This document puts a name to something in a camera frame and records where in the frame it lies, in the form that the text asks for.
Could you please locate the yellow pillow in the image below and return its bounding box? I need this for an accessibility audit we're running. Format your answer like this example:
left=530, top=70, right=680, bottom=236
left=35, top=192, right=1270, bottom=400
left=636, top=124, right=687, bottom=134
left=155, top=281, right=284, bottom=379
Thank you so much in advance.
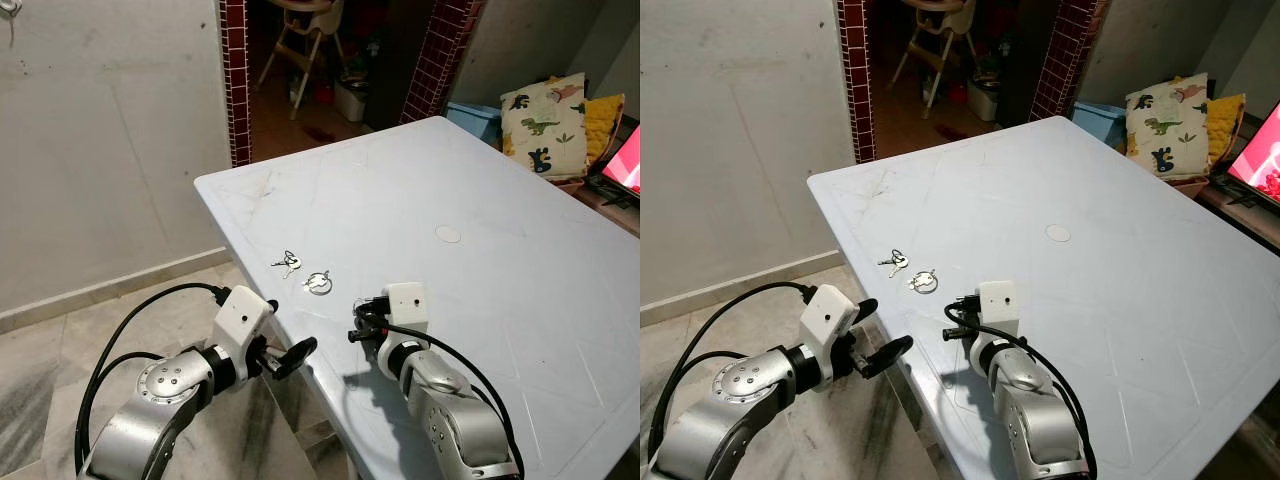
left=582, top=94, right=627, bottom=168
left=1206, top=94, right=1249, bottom=168

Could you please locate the white plastic bin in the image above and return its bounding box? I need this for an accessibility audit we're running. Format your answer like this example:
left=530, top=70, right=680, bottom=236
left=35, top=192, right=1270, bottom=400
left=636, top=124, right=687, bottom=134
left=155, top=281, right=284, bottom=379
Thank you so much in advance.
left=964, top=79, right=1002, bottom=122
left=334, top=79, right=370, bottom=124

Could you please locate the flat screen television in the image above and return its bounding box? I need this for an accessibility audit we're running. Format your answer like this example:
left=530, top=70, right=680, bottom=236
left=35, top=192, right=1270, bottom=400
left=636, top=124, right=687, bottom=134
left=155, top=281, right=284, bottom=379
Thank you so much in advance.
left=600, top=122, right=641, bottom=198
left=1222, top=98, right=1280, bottom=209

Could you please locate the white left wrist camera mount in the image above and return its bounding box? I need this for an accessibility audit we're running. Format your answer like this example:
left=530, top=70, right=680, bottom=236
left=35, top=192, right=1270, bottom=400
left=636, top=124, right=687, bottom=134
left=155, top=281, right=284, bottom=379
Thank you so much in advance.
left=212, top=286, right=277, bottom=359
left=798, top=285, right=861, bottom=369

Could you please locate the blue plastic box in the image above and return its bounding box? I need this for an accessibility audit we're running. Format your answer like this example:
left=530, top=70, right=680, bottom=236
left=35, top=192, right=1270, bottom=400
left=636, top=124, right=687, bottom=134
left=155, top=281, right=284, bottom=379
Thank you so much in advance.
left=1072, top=101, right=1130, bottom=152
left=446, top=100, right=504, bottom=151

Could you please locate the short black left arm cable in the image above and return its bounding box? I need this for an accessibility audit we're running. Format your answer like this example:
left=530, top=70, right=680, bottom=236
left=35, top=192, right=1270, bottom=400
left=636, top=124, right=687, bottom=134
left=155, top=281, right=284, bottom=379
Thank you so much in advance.
left=78, top=350, right=161, bottom=471
left=650, top=350, right=741, bottom=461

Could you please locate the light blue folding table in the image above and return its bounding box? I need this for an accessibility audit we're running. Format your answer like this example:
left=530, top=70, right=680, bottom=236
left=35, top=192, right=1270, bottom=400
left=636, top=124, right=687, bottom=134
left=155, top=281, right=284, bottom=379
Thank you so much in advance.
left=194, top=116, right=641, bottom=480
left=806, top=116, right=1280, bottom=480

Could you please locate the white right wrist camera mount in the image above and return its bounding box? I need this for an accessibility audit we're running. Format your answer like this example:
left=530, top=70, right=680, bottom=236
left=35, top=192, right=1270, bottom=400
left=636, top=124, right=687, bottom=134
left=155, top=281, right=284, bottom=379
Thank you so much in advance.
left=977, top=281, right=1020, bottom=337
left=384, top=283, right=429, bottom=337

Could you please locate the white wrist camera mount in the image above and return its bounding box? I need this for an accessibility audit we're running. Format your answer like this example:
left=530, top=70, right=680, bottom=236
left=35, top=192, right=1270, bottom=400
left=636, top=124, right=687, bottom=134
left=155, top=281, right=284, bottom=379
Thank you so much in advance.
left=977, top=281, right=1020, bottom=337
left=212, top=286, right=277, bottom=359
left=798, top=285, right=861, bottom=369
left=384, top=283, right=429, bottom=337

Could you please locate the white dinosaur print pillow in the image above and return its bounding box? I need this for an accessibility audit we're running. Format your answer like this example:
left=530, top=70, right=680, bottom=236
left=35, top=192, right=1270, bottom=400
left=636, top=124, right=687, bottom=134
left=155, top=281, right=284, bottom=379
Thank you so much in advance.
left=499, top=72, right=589, bottom=182
left=1125, top=72, right=1212, bottom=182

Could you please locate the white child high chair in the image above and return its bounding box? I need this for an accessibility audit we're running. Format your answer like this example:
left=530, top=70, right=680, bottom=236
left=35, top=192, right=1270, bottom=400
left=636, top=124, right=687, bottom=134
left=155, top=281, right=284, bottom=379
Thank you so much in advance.
left=258, top=0, right=347, bottom=108
left=888, top=0, right=977, bottom=108

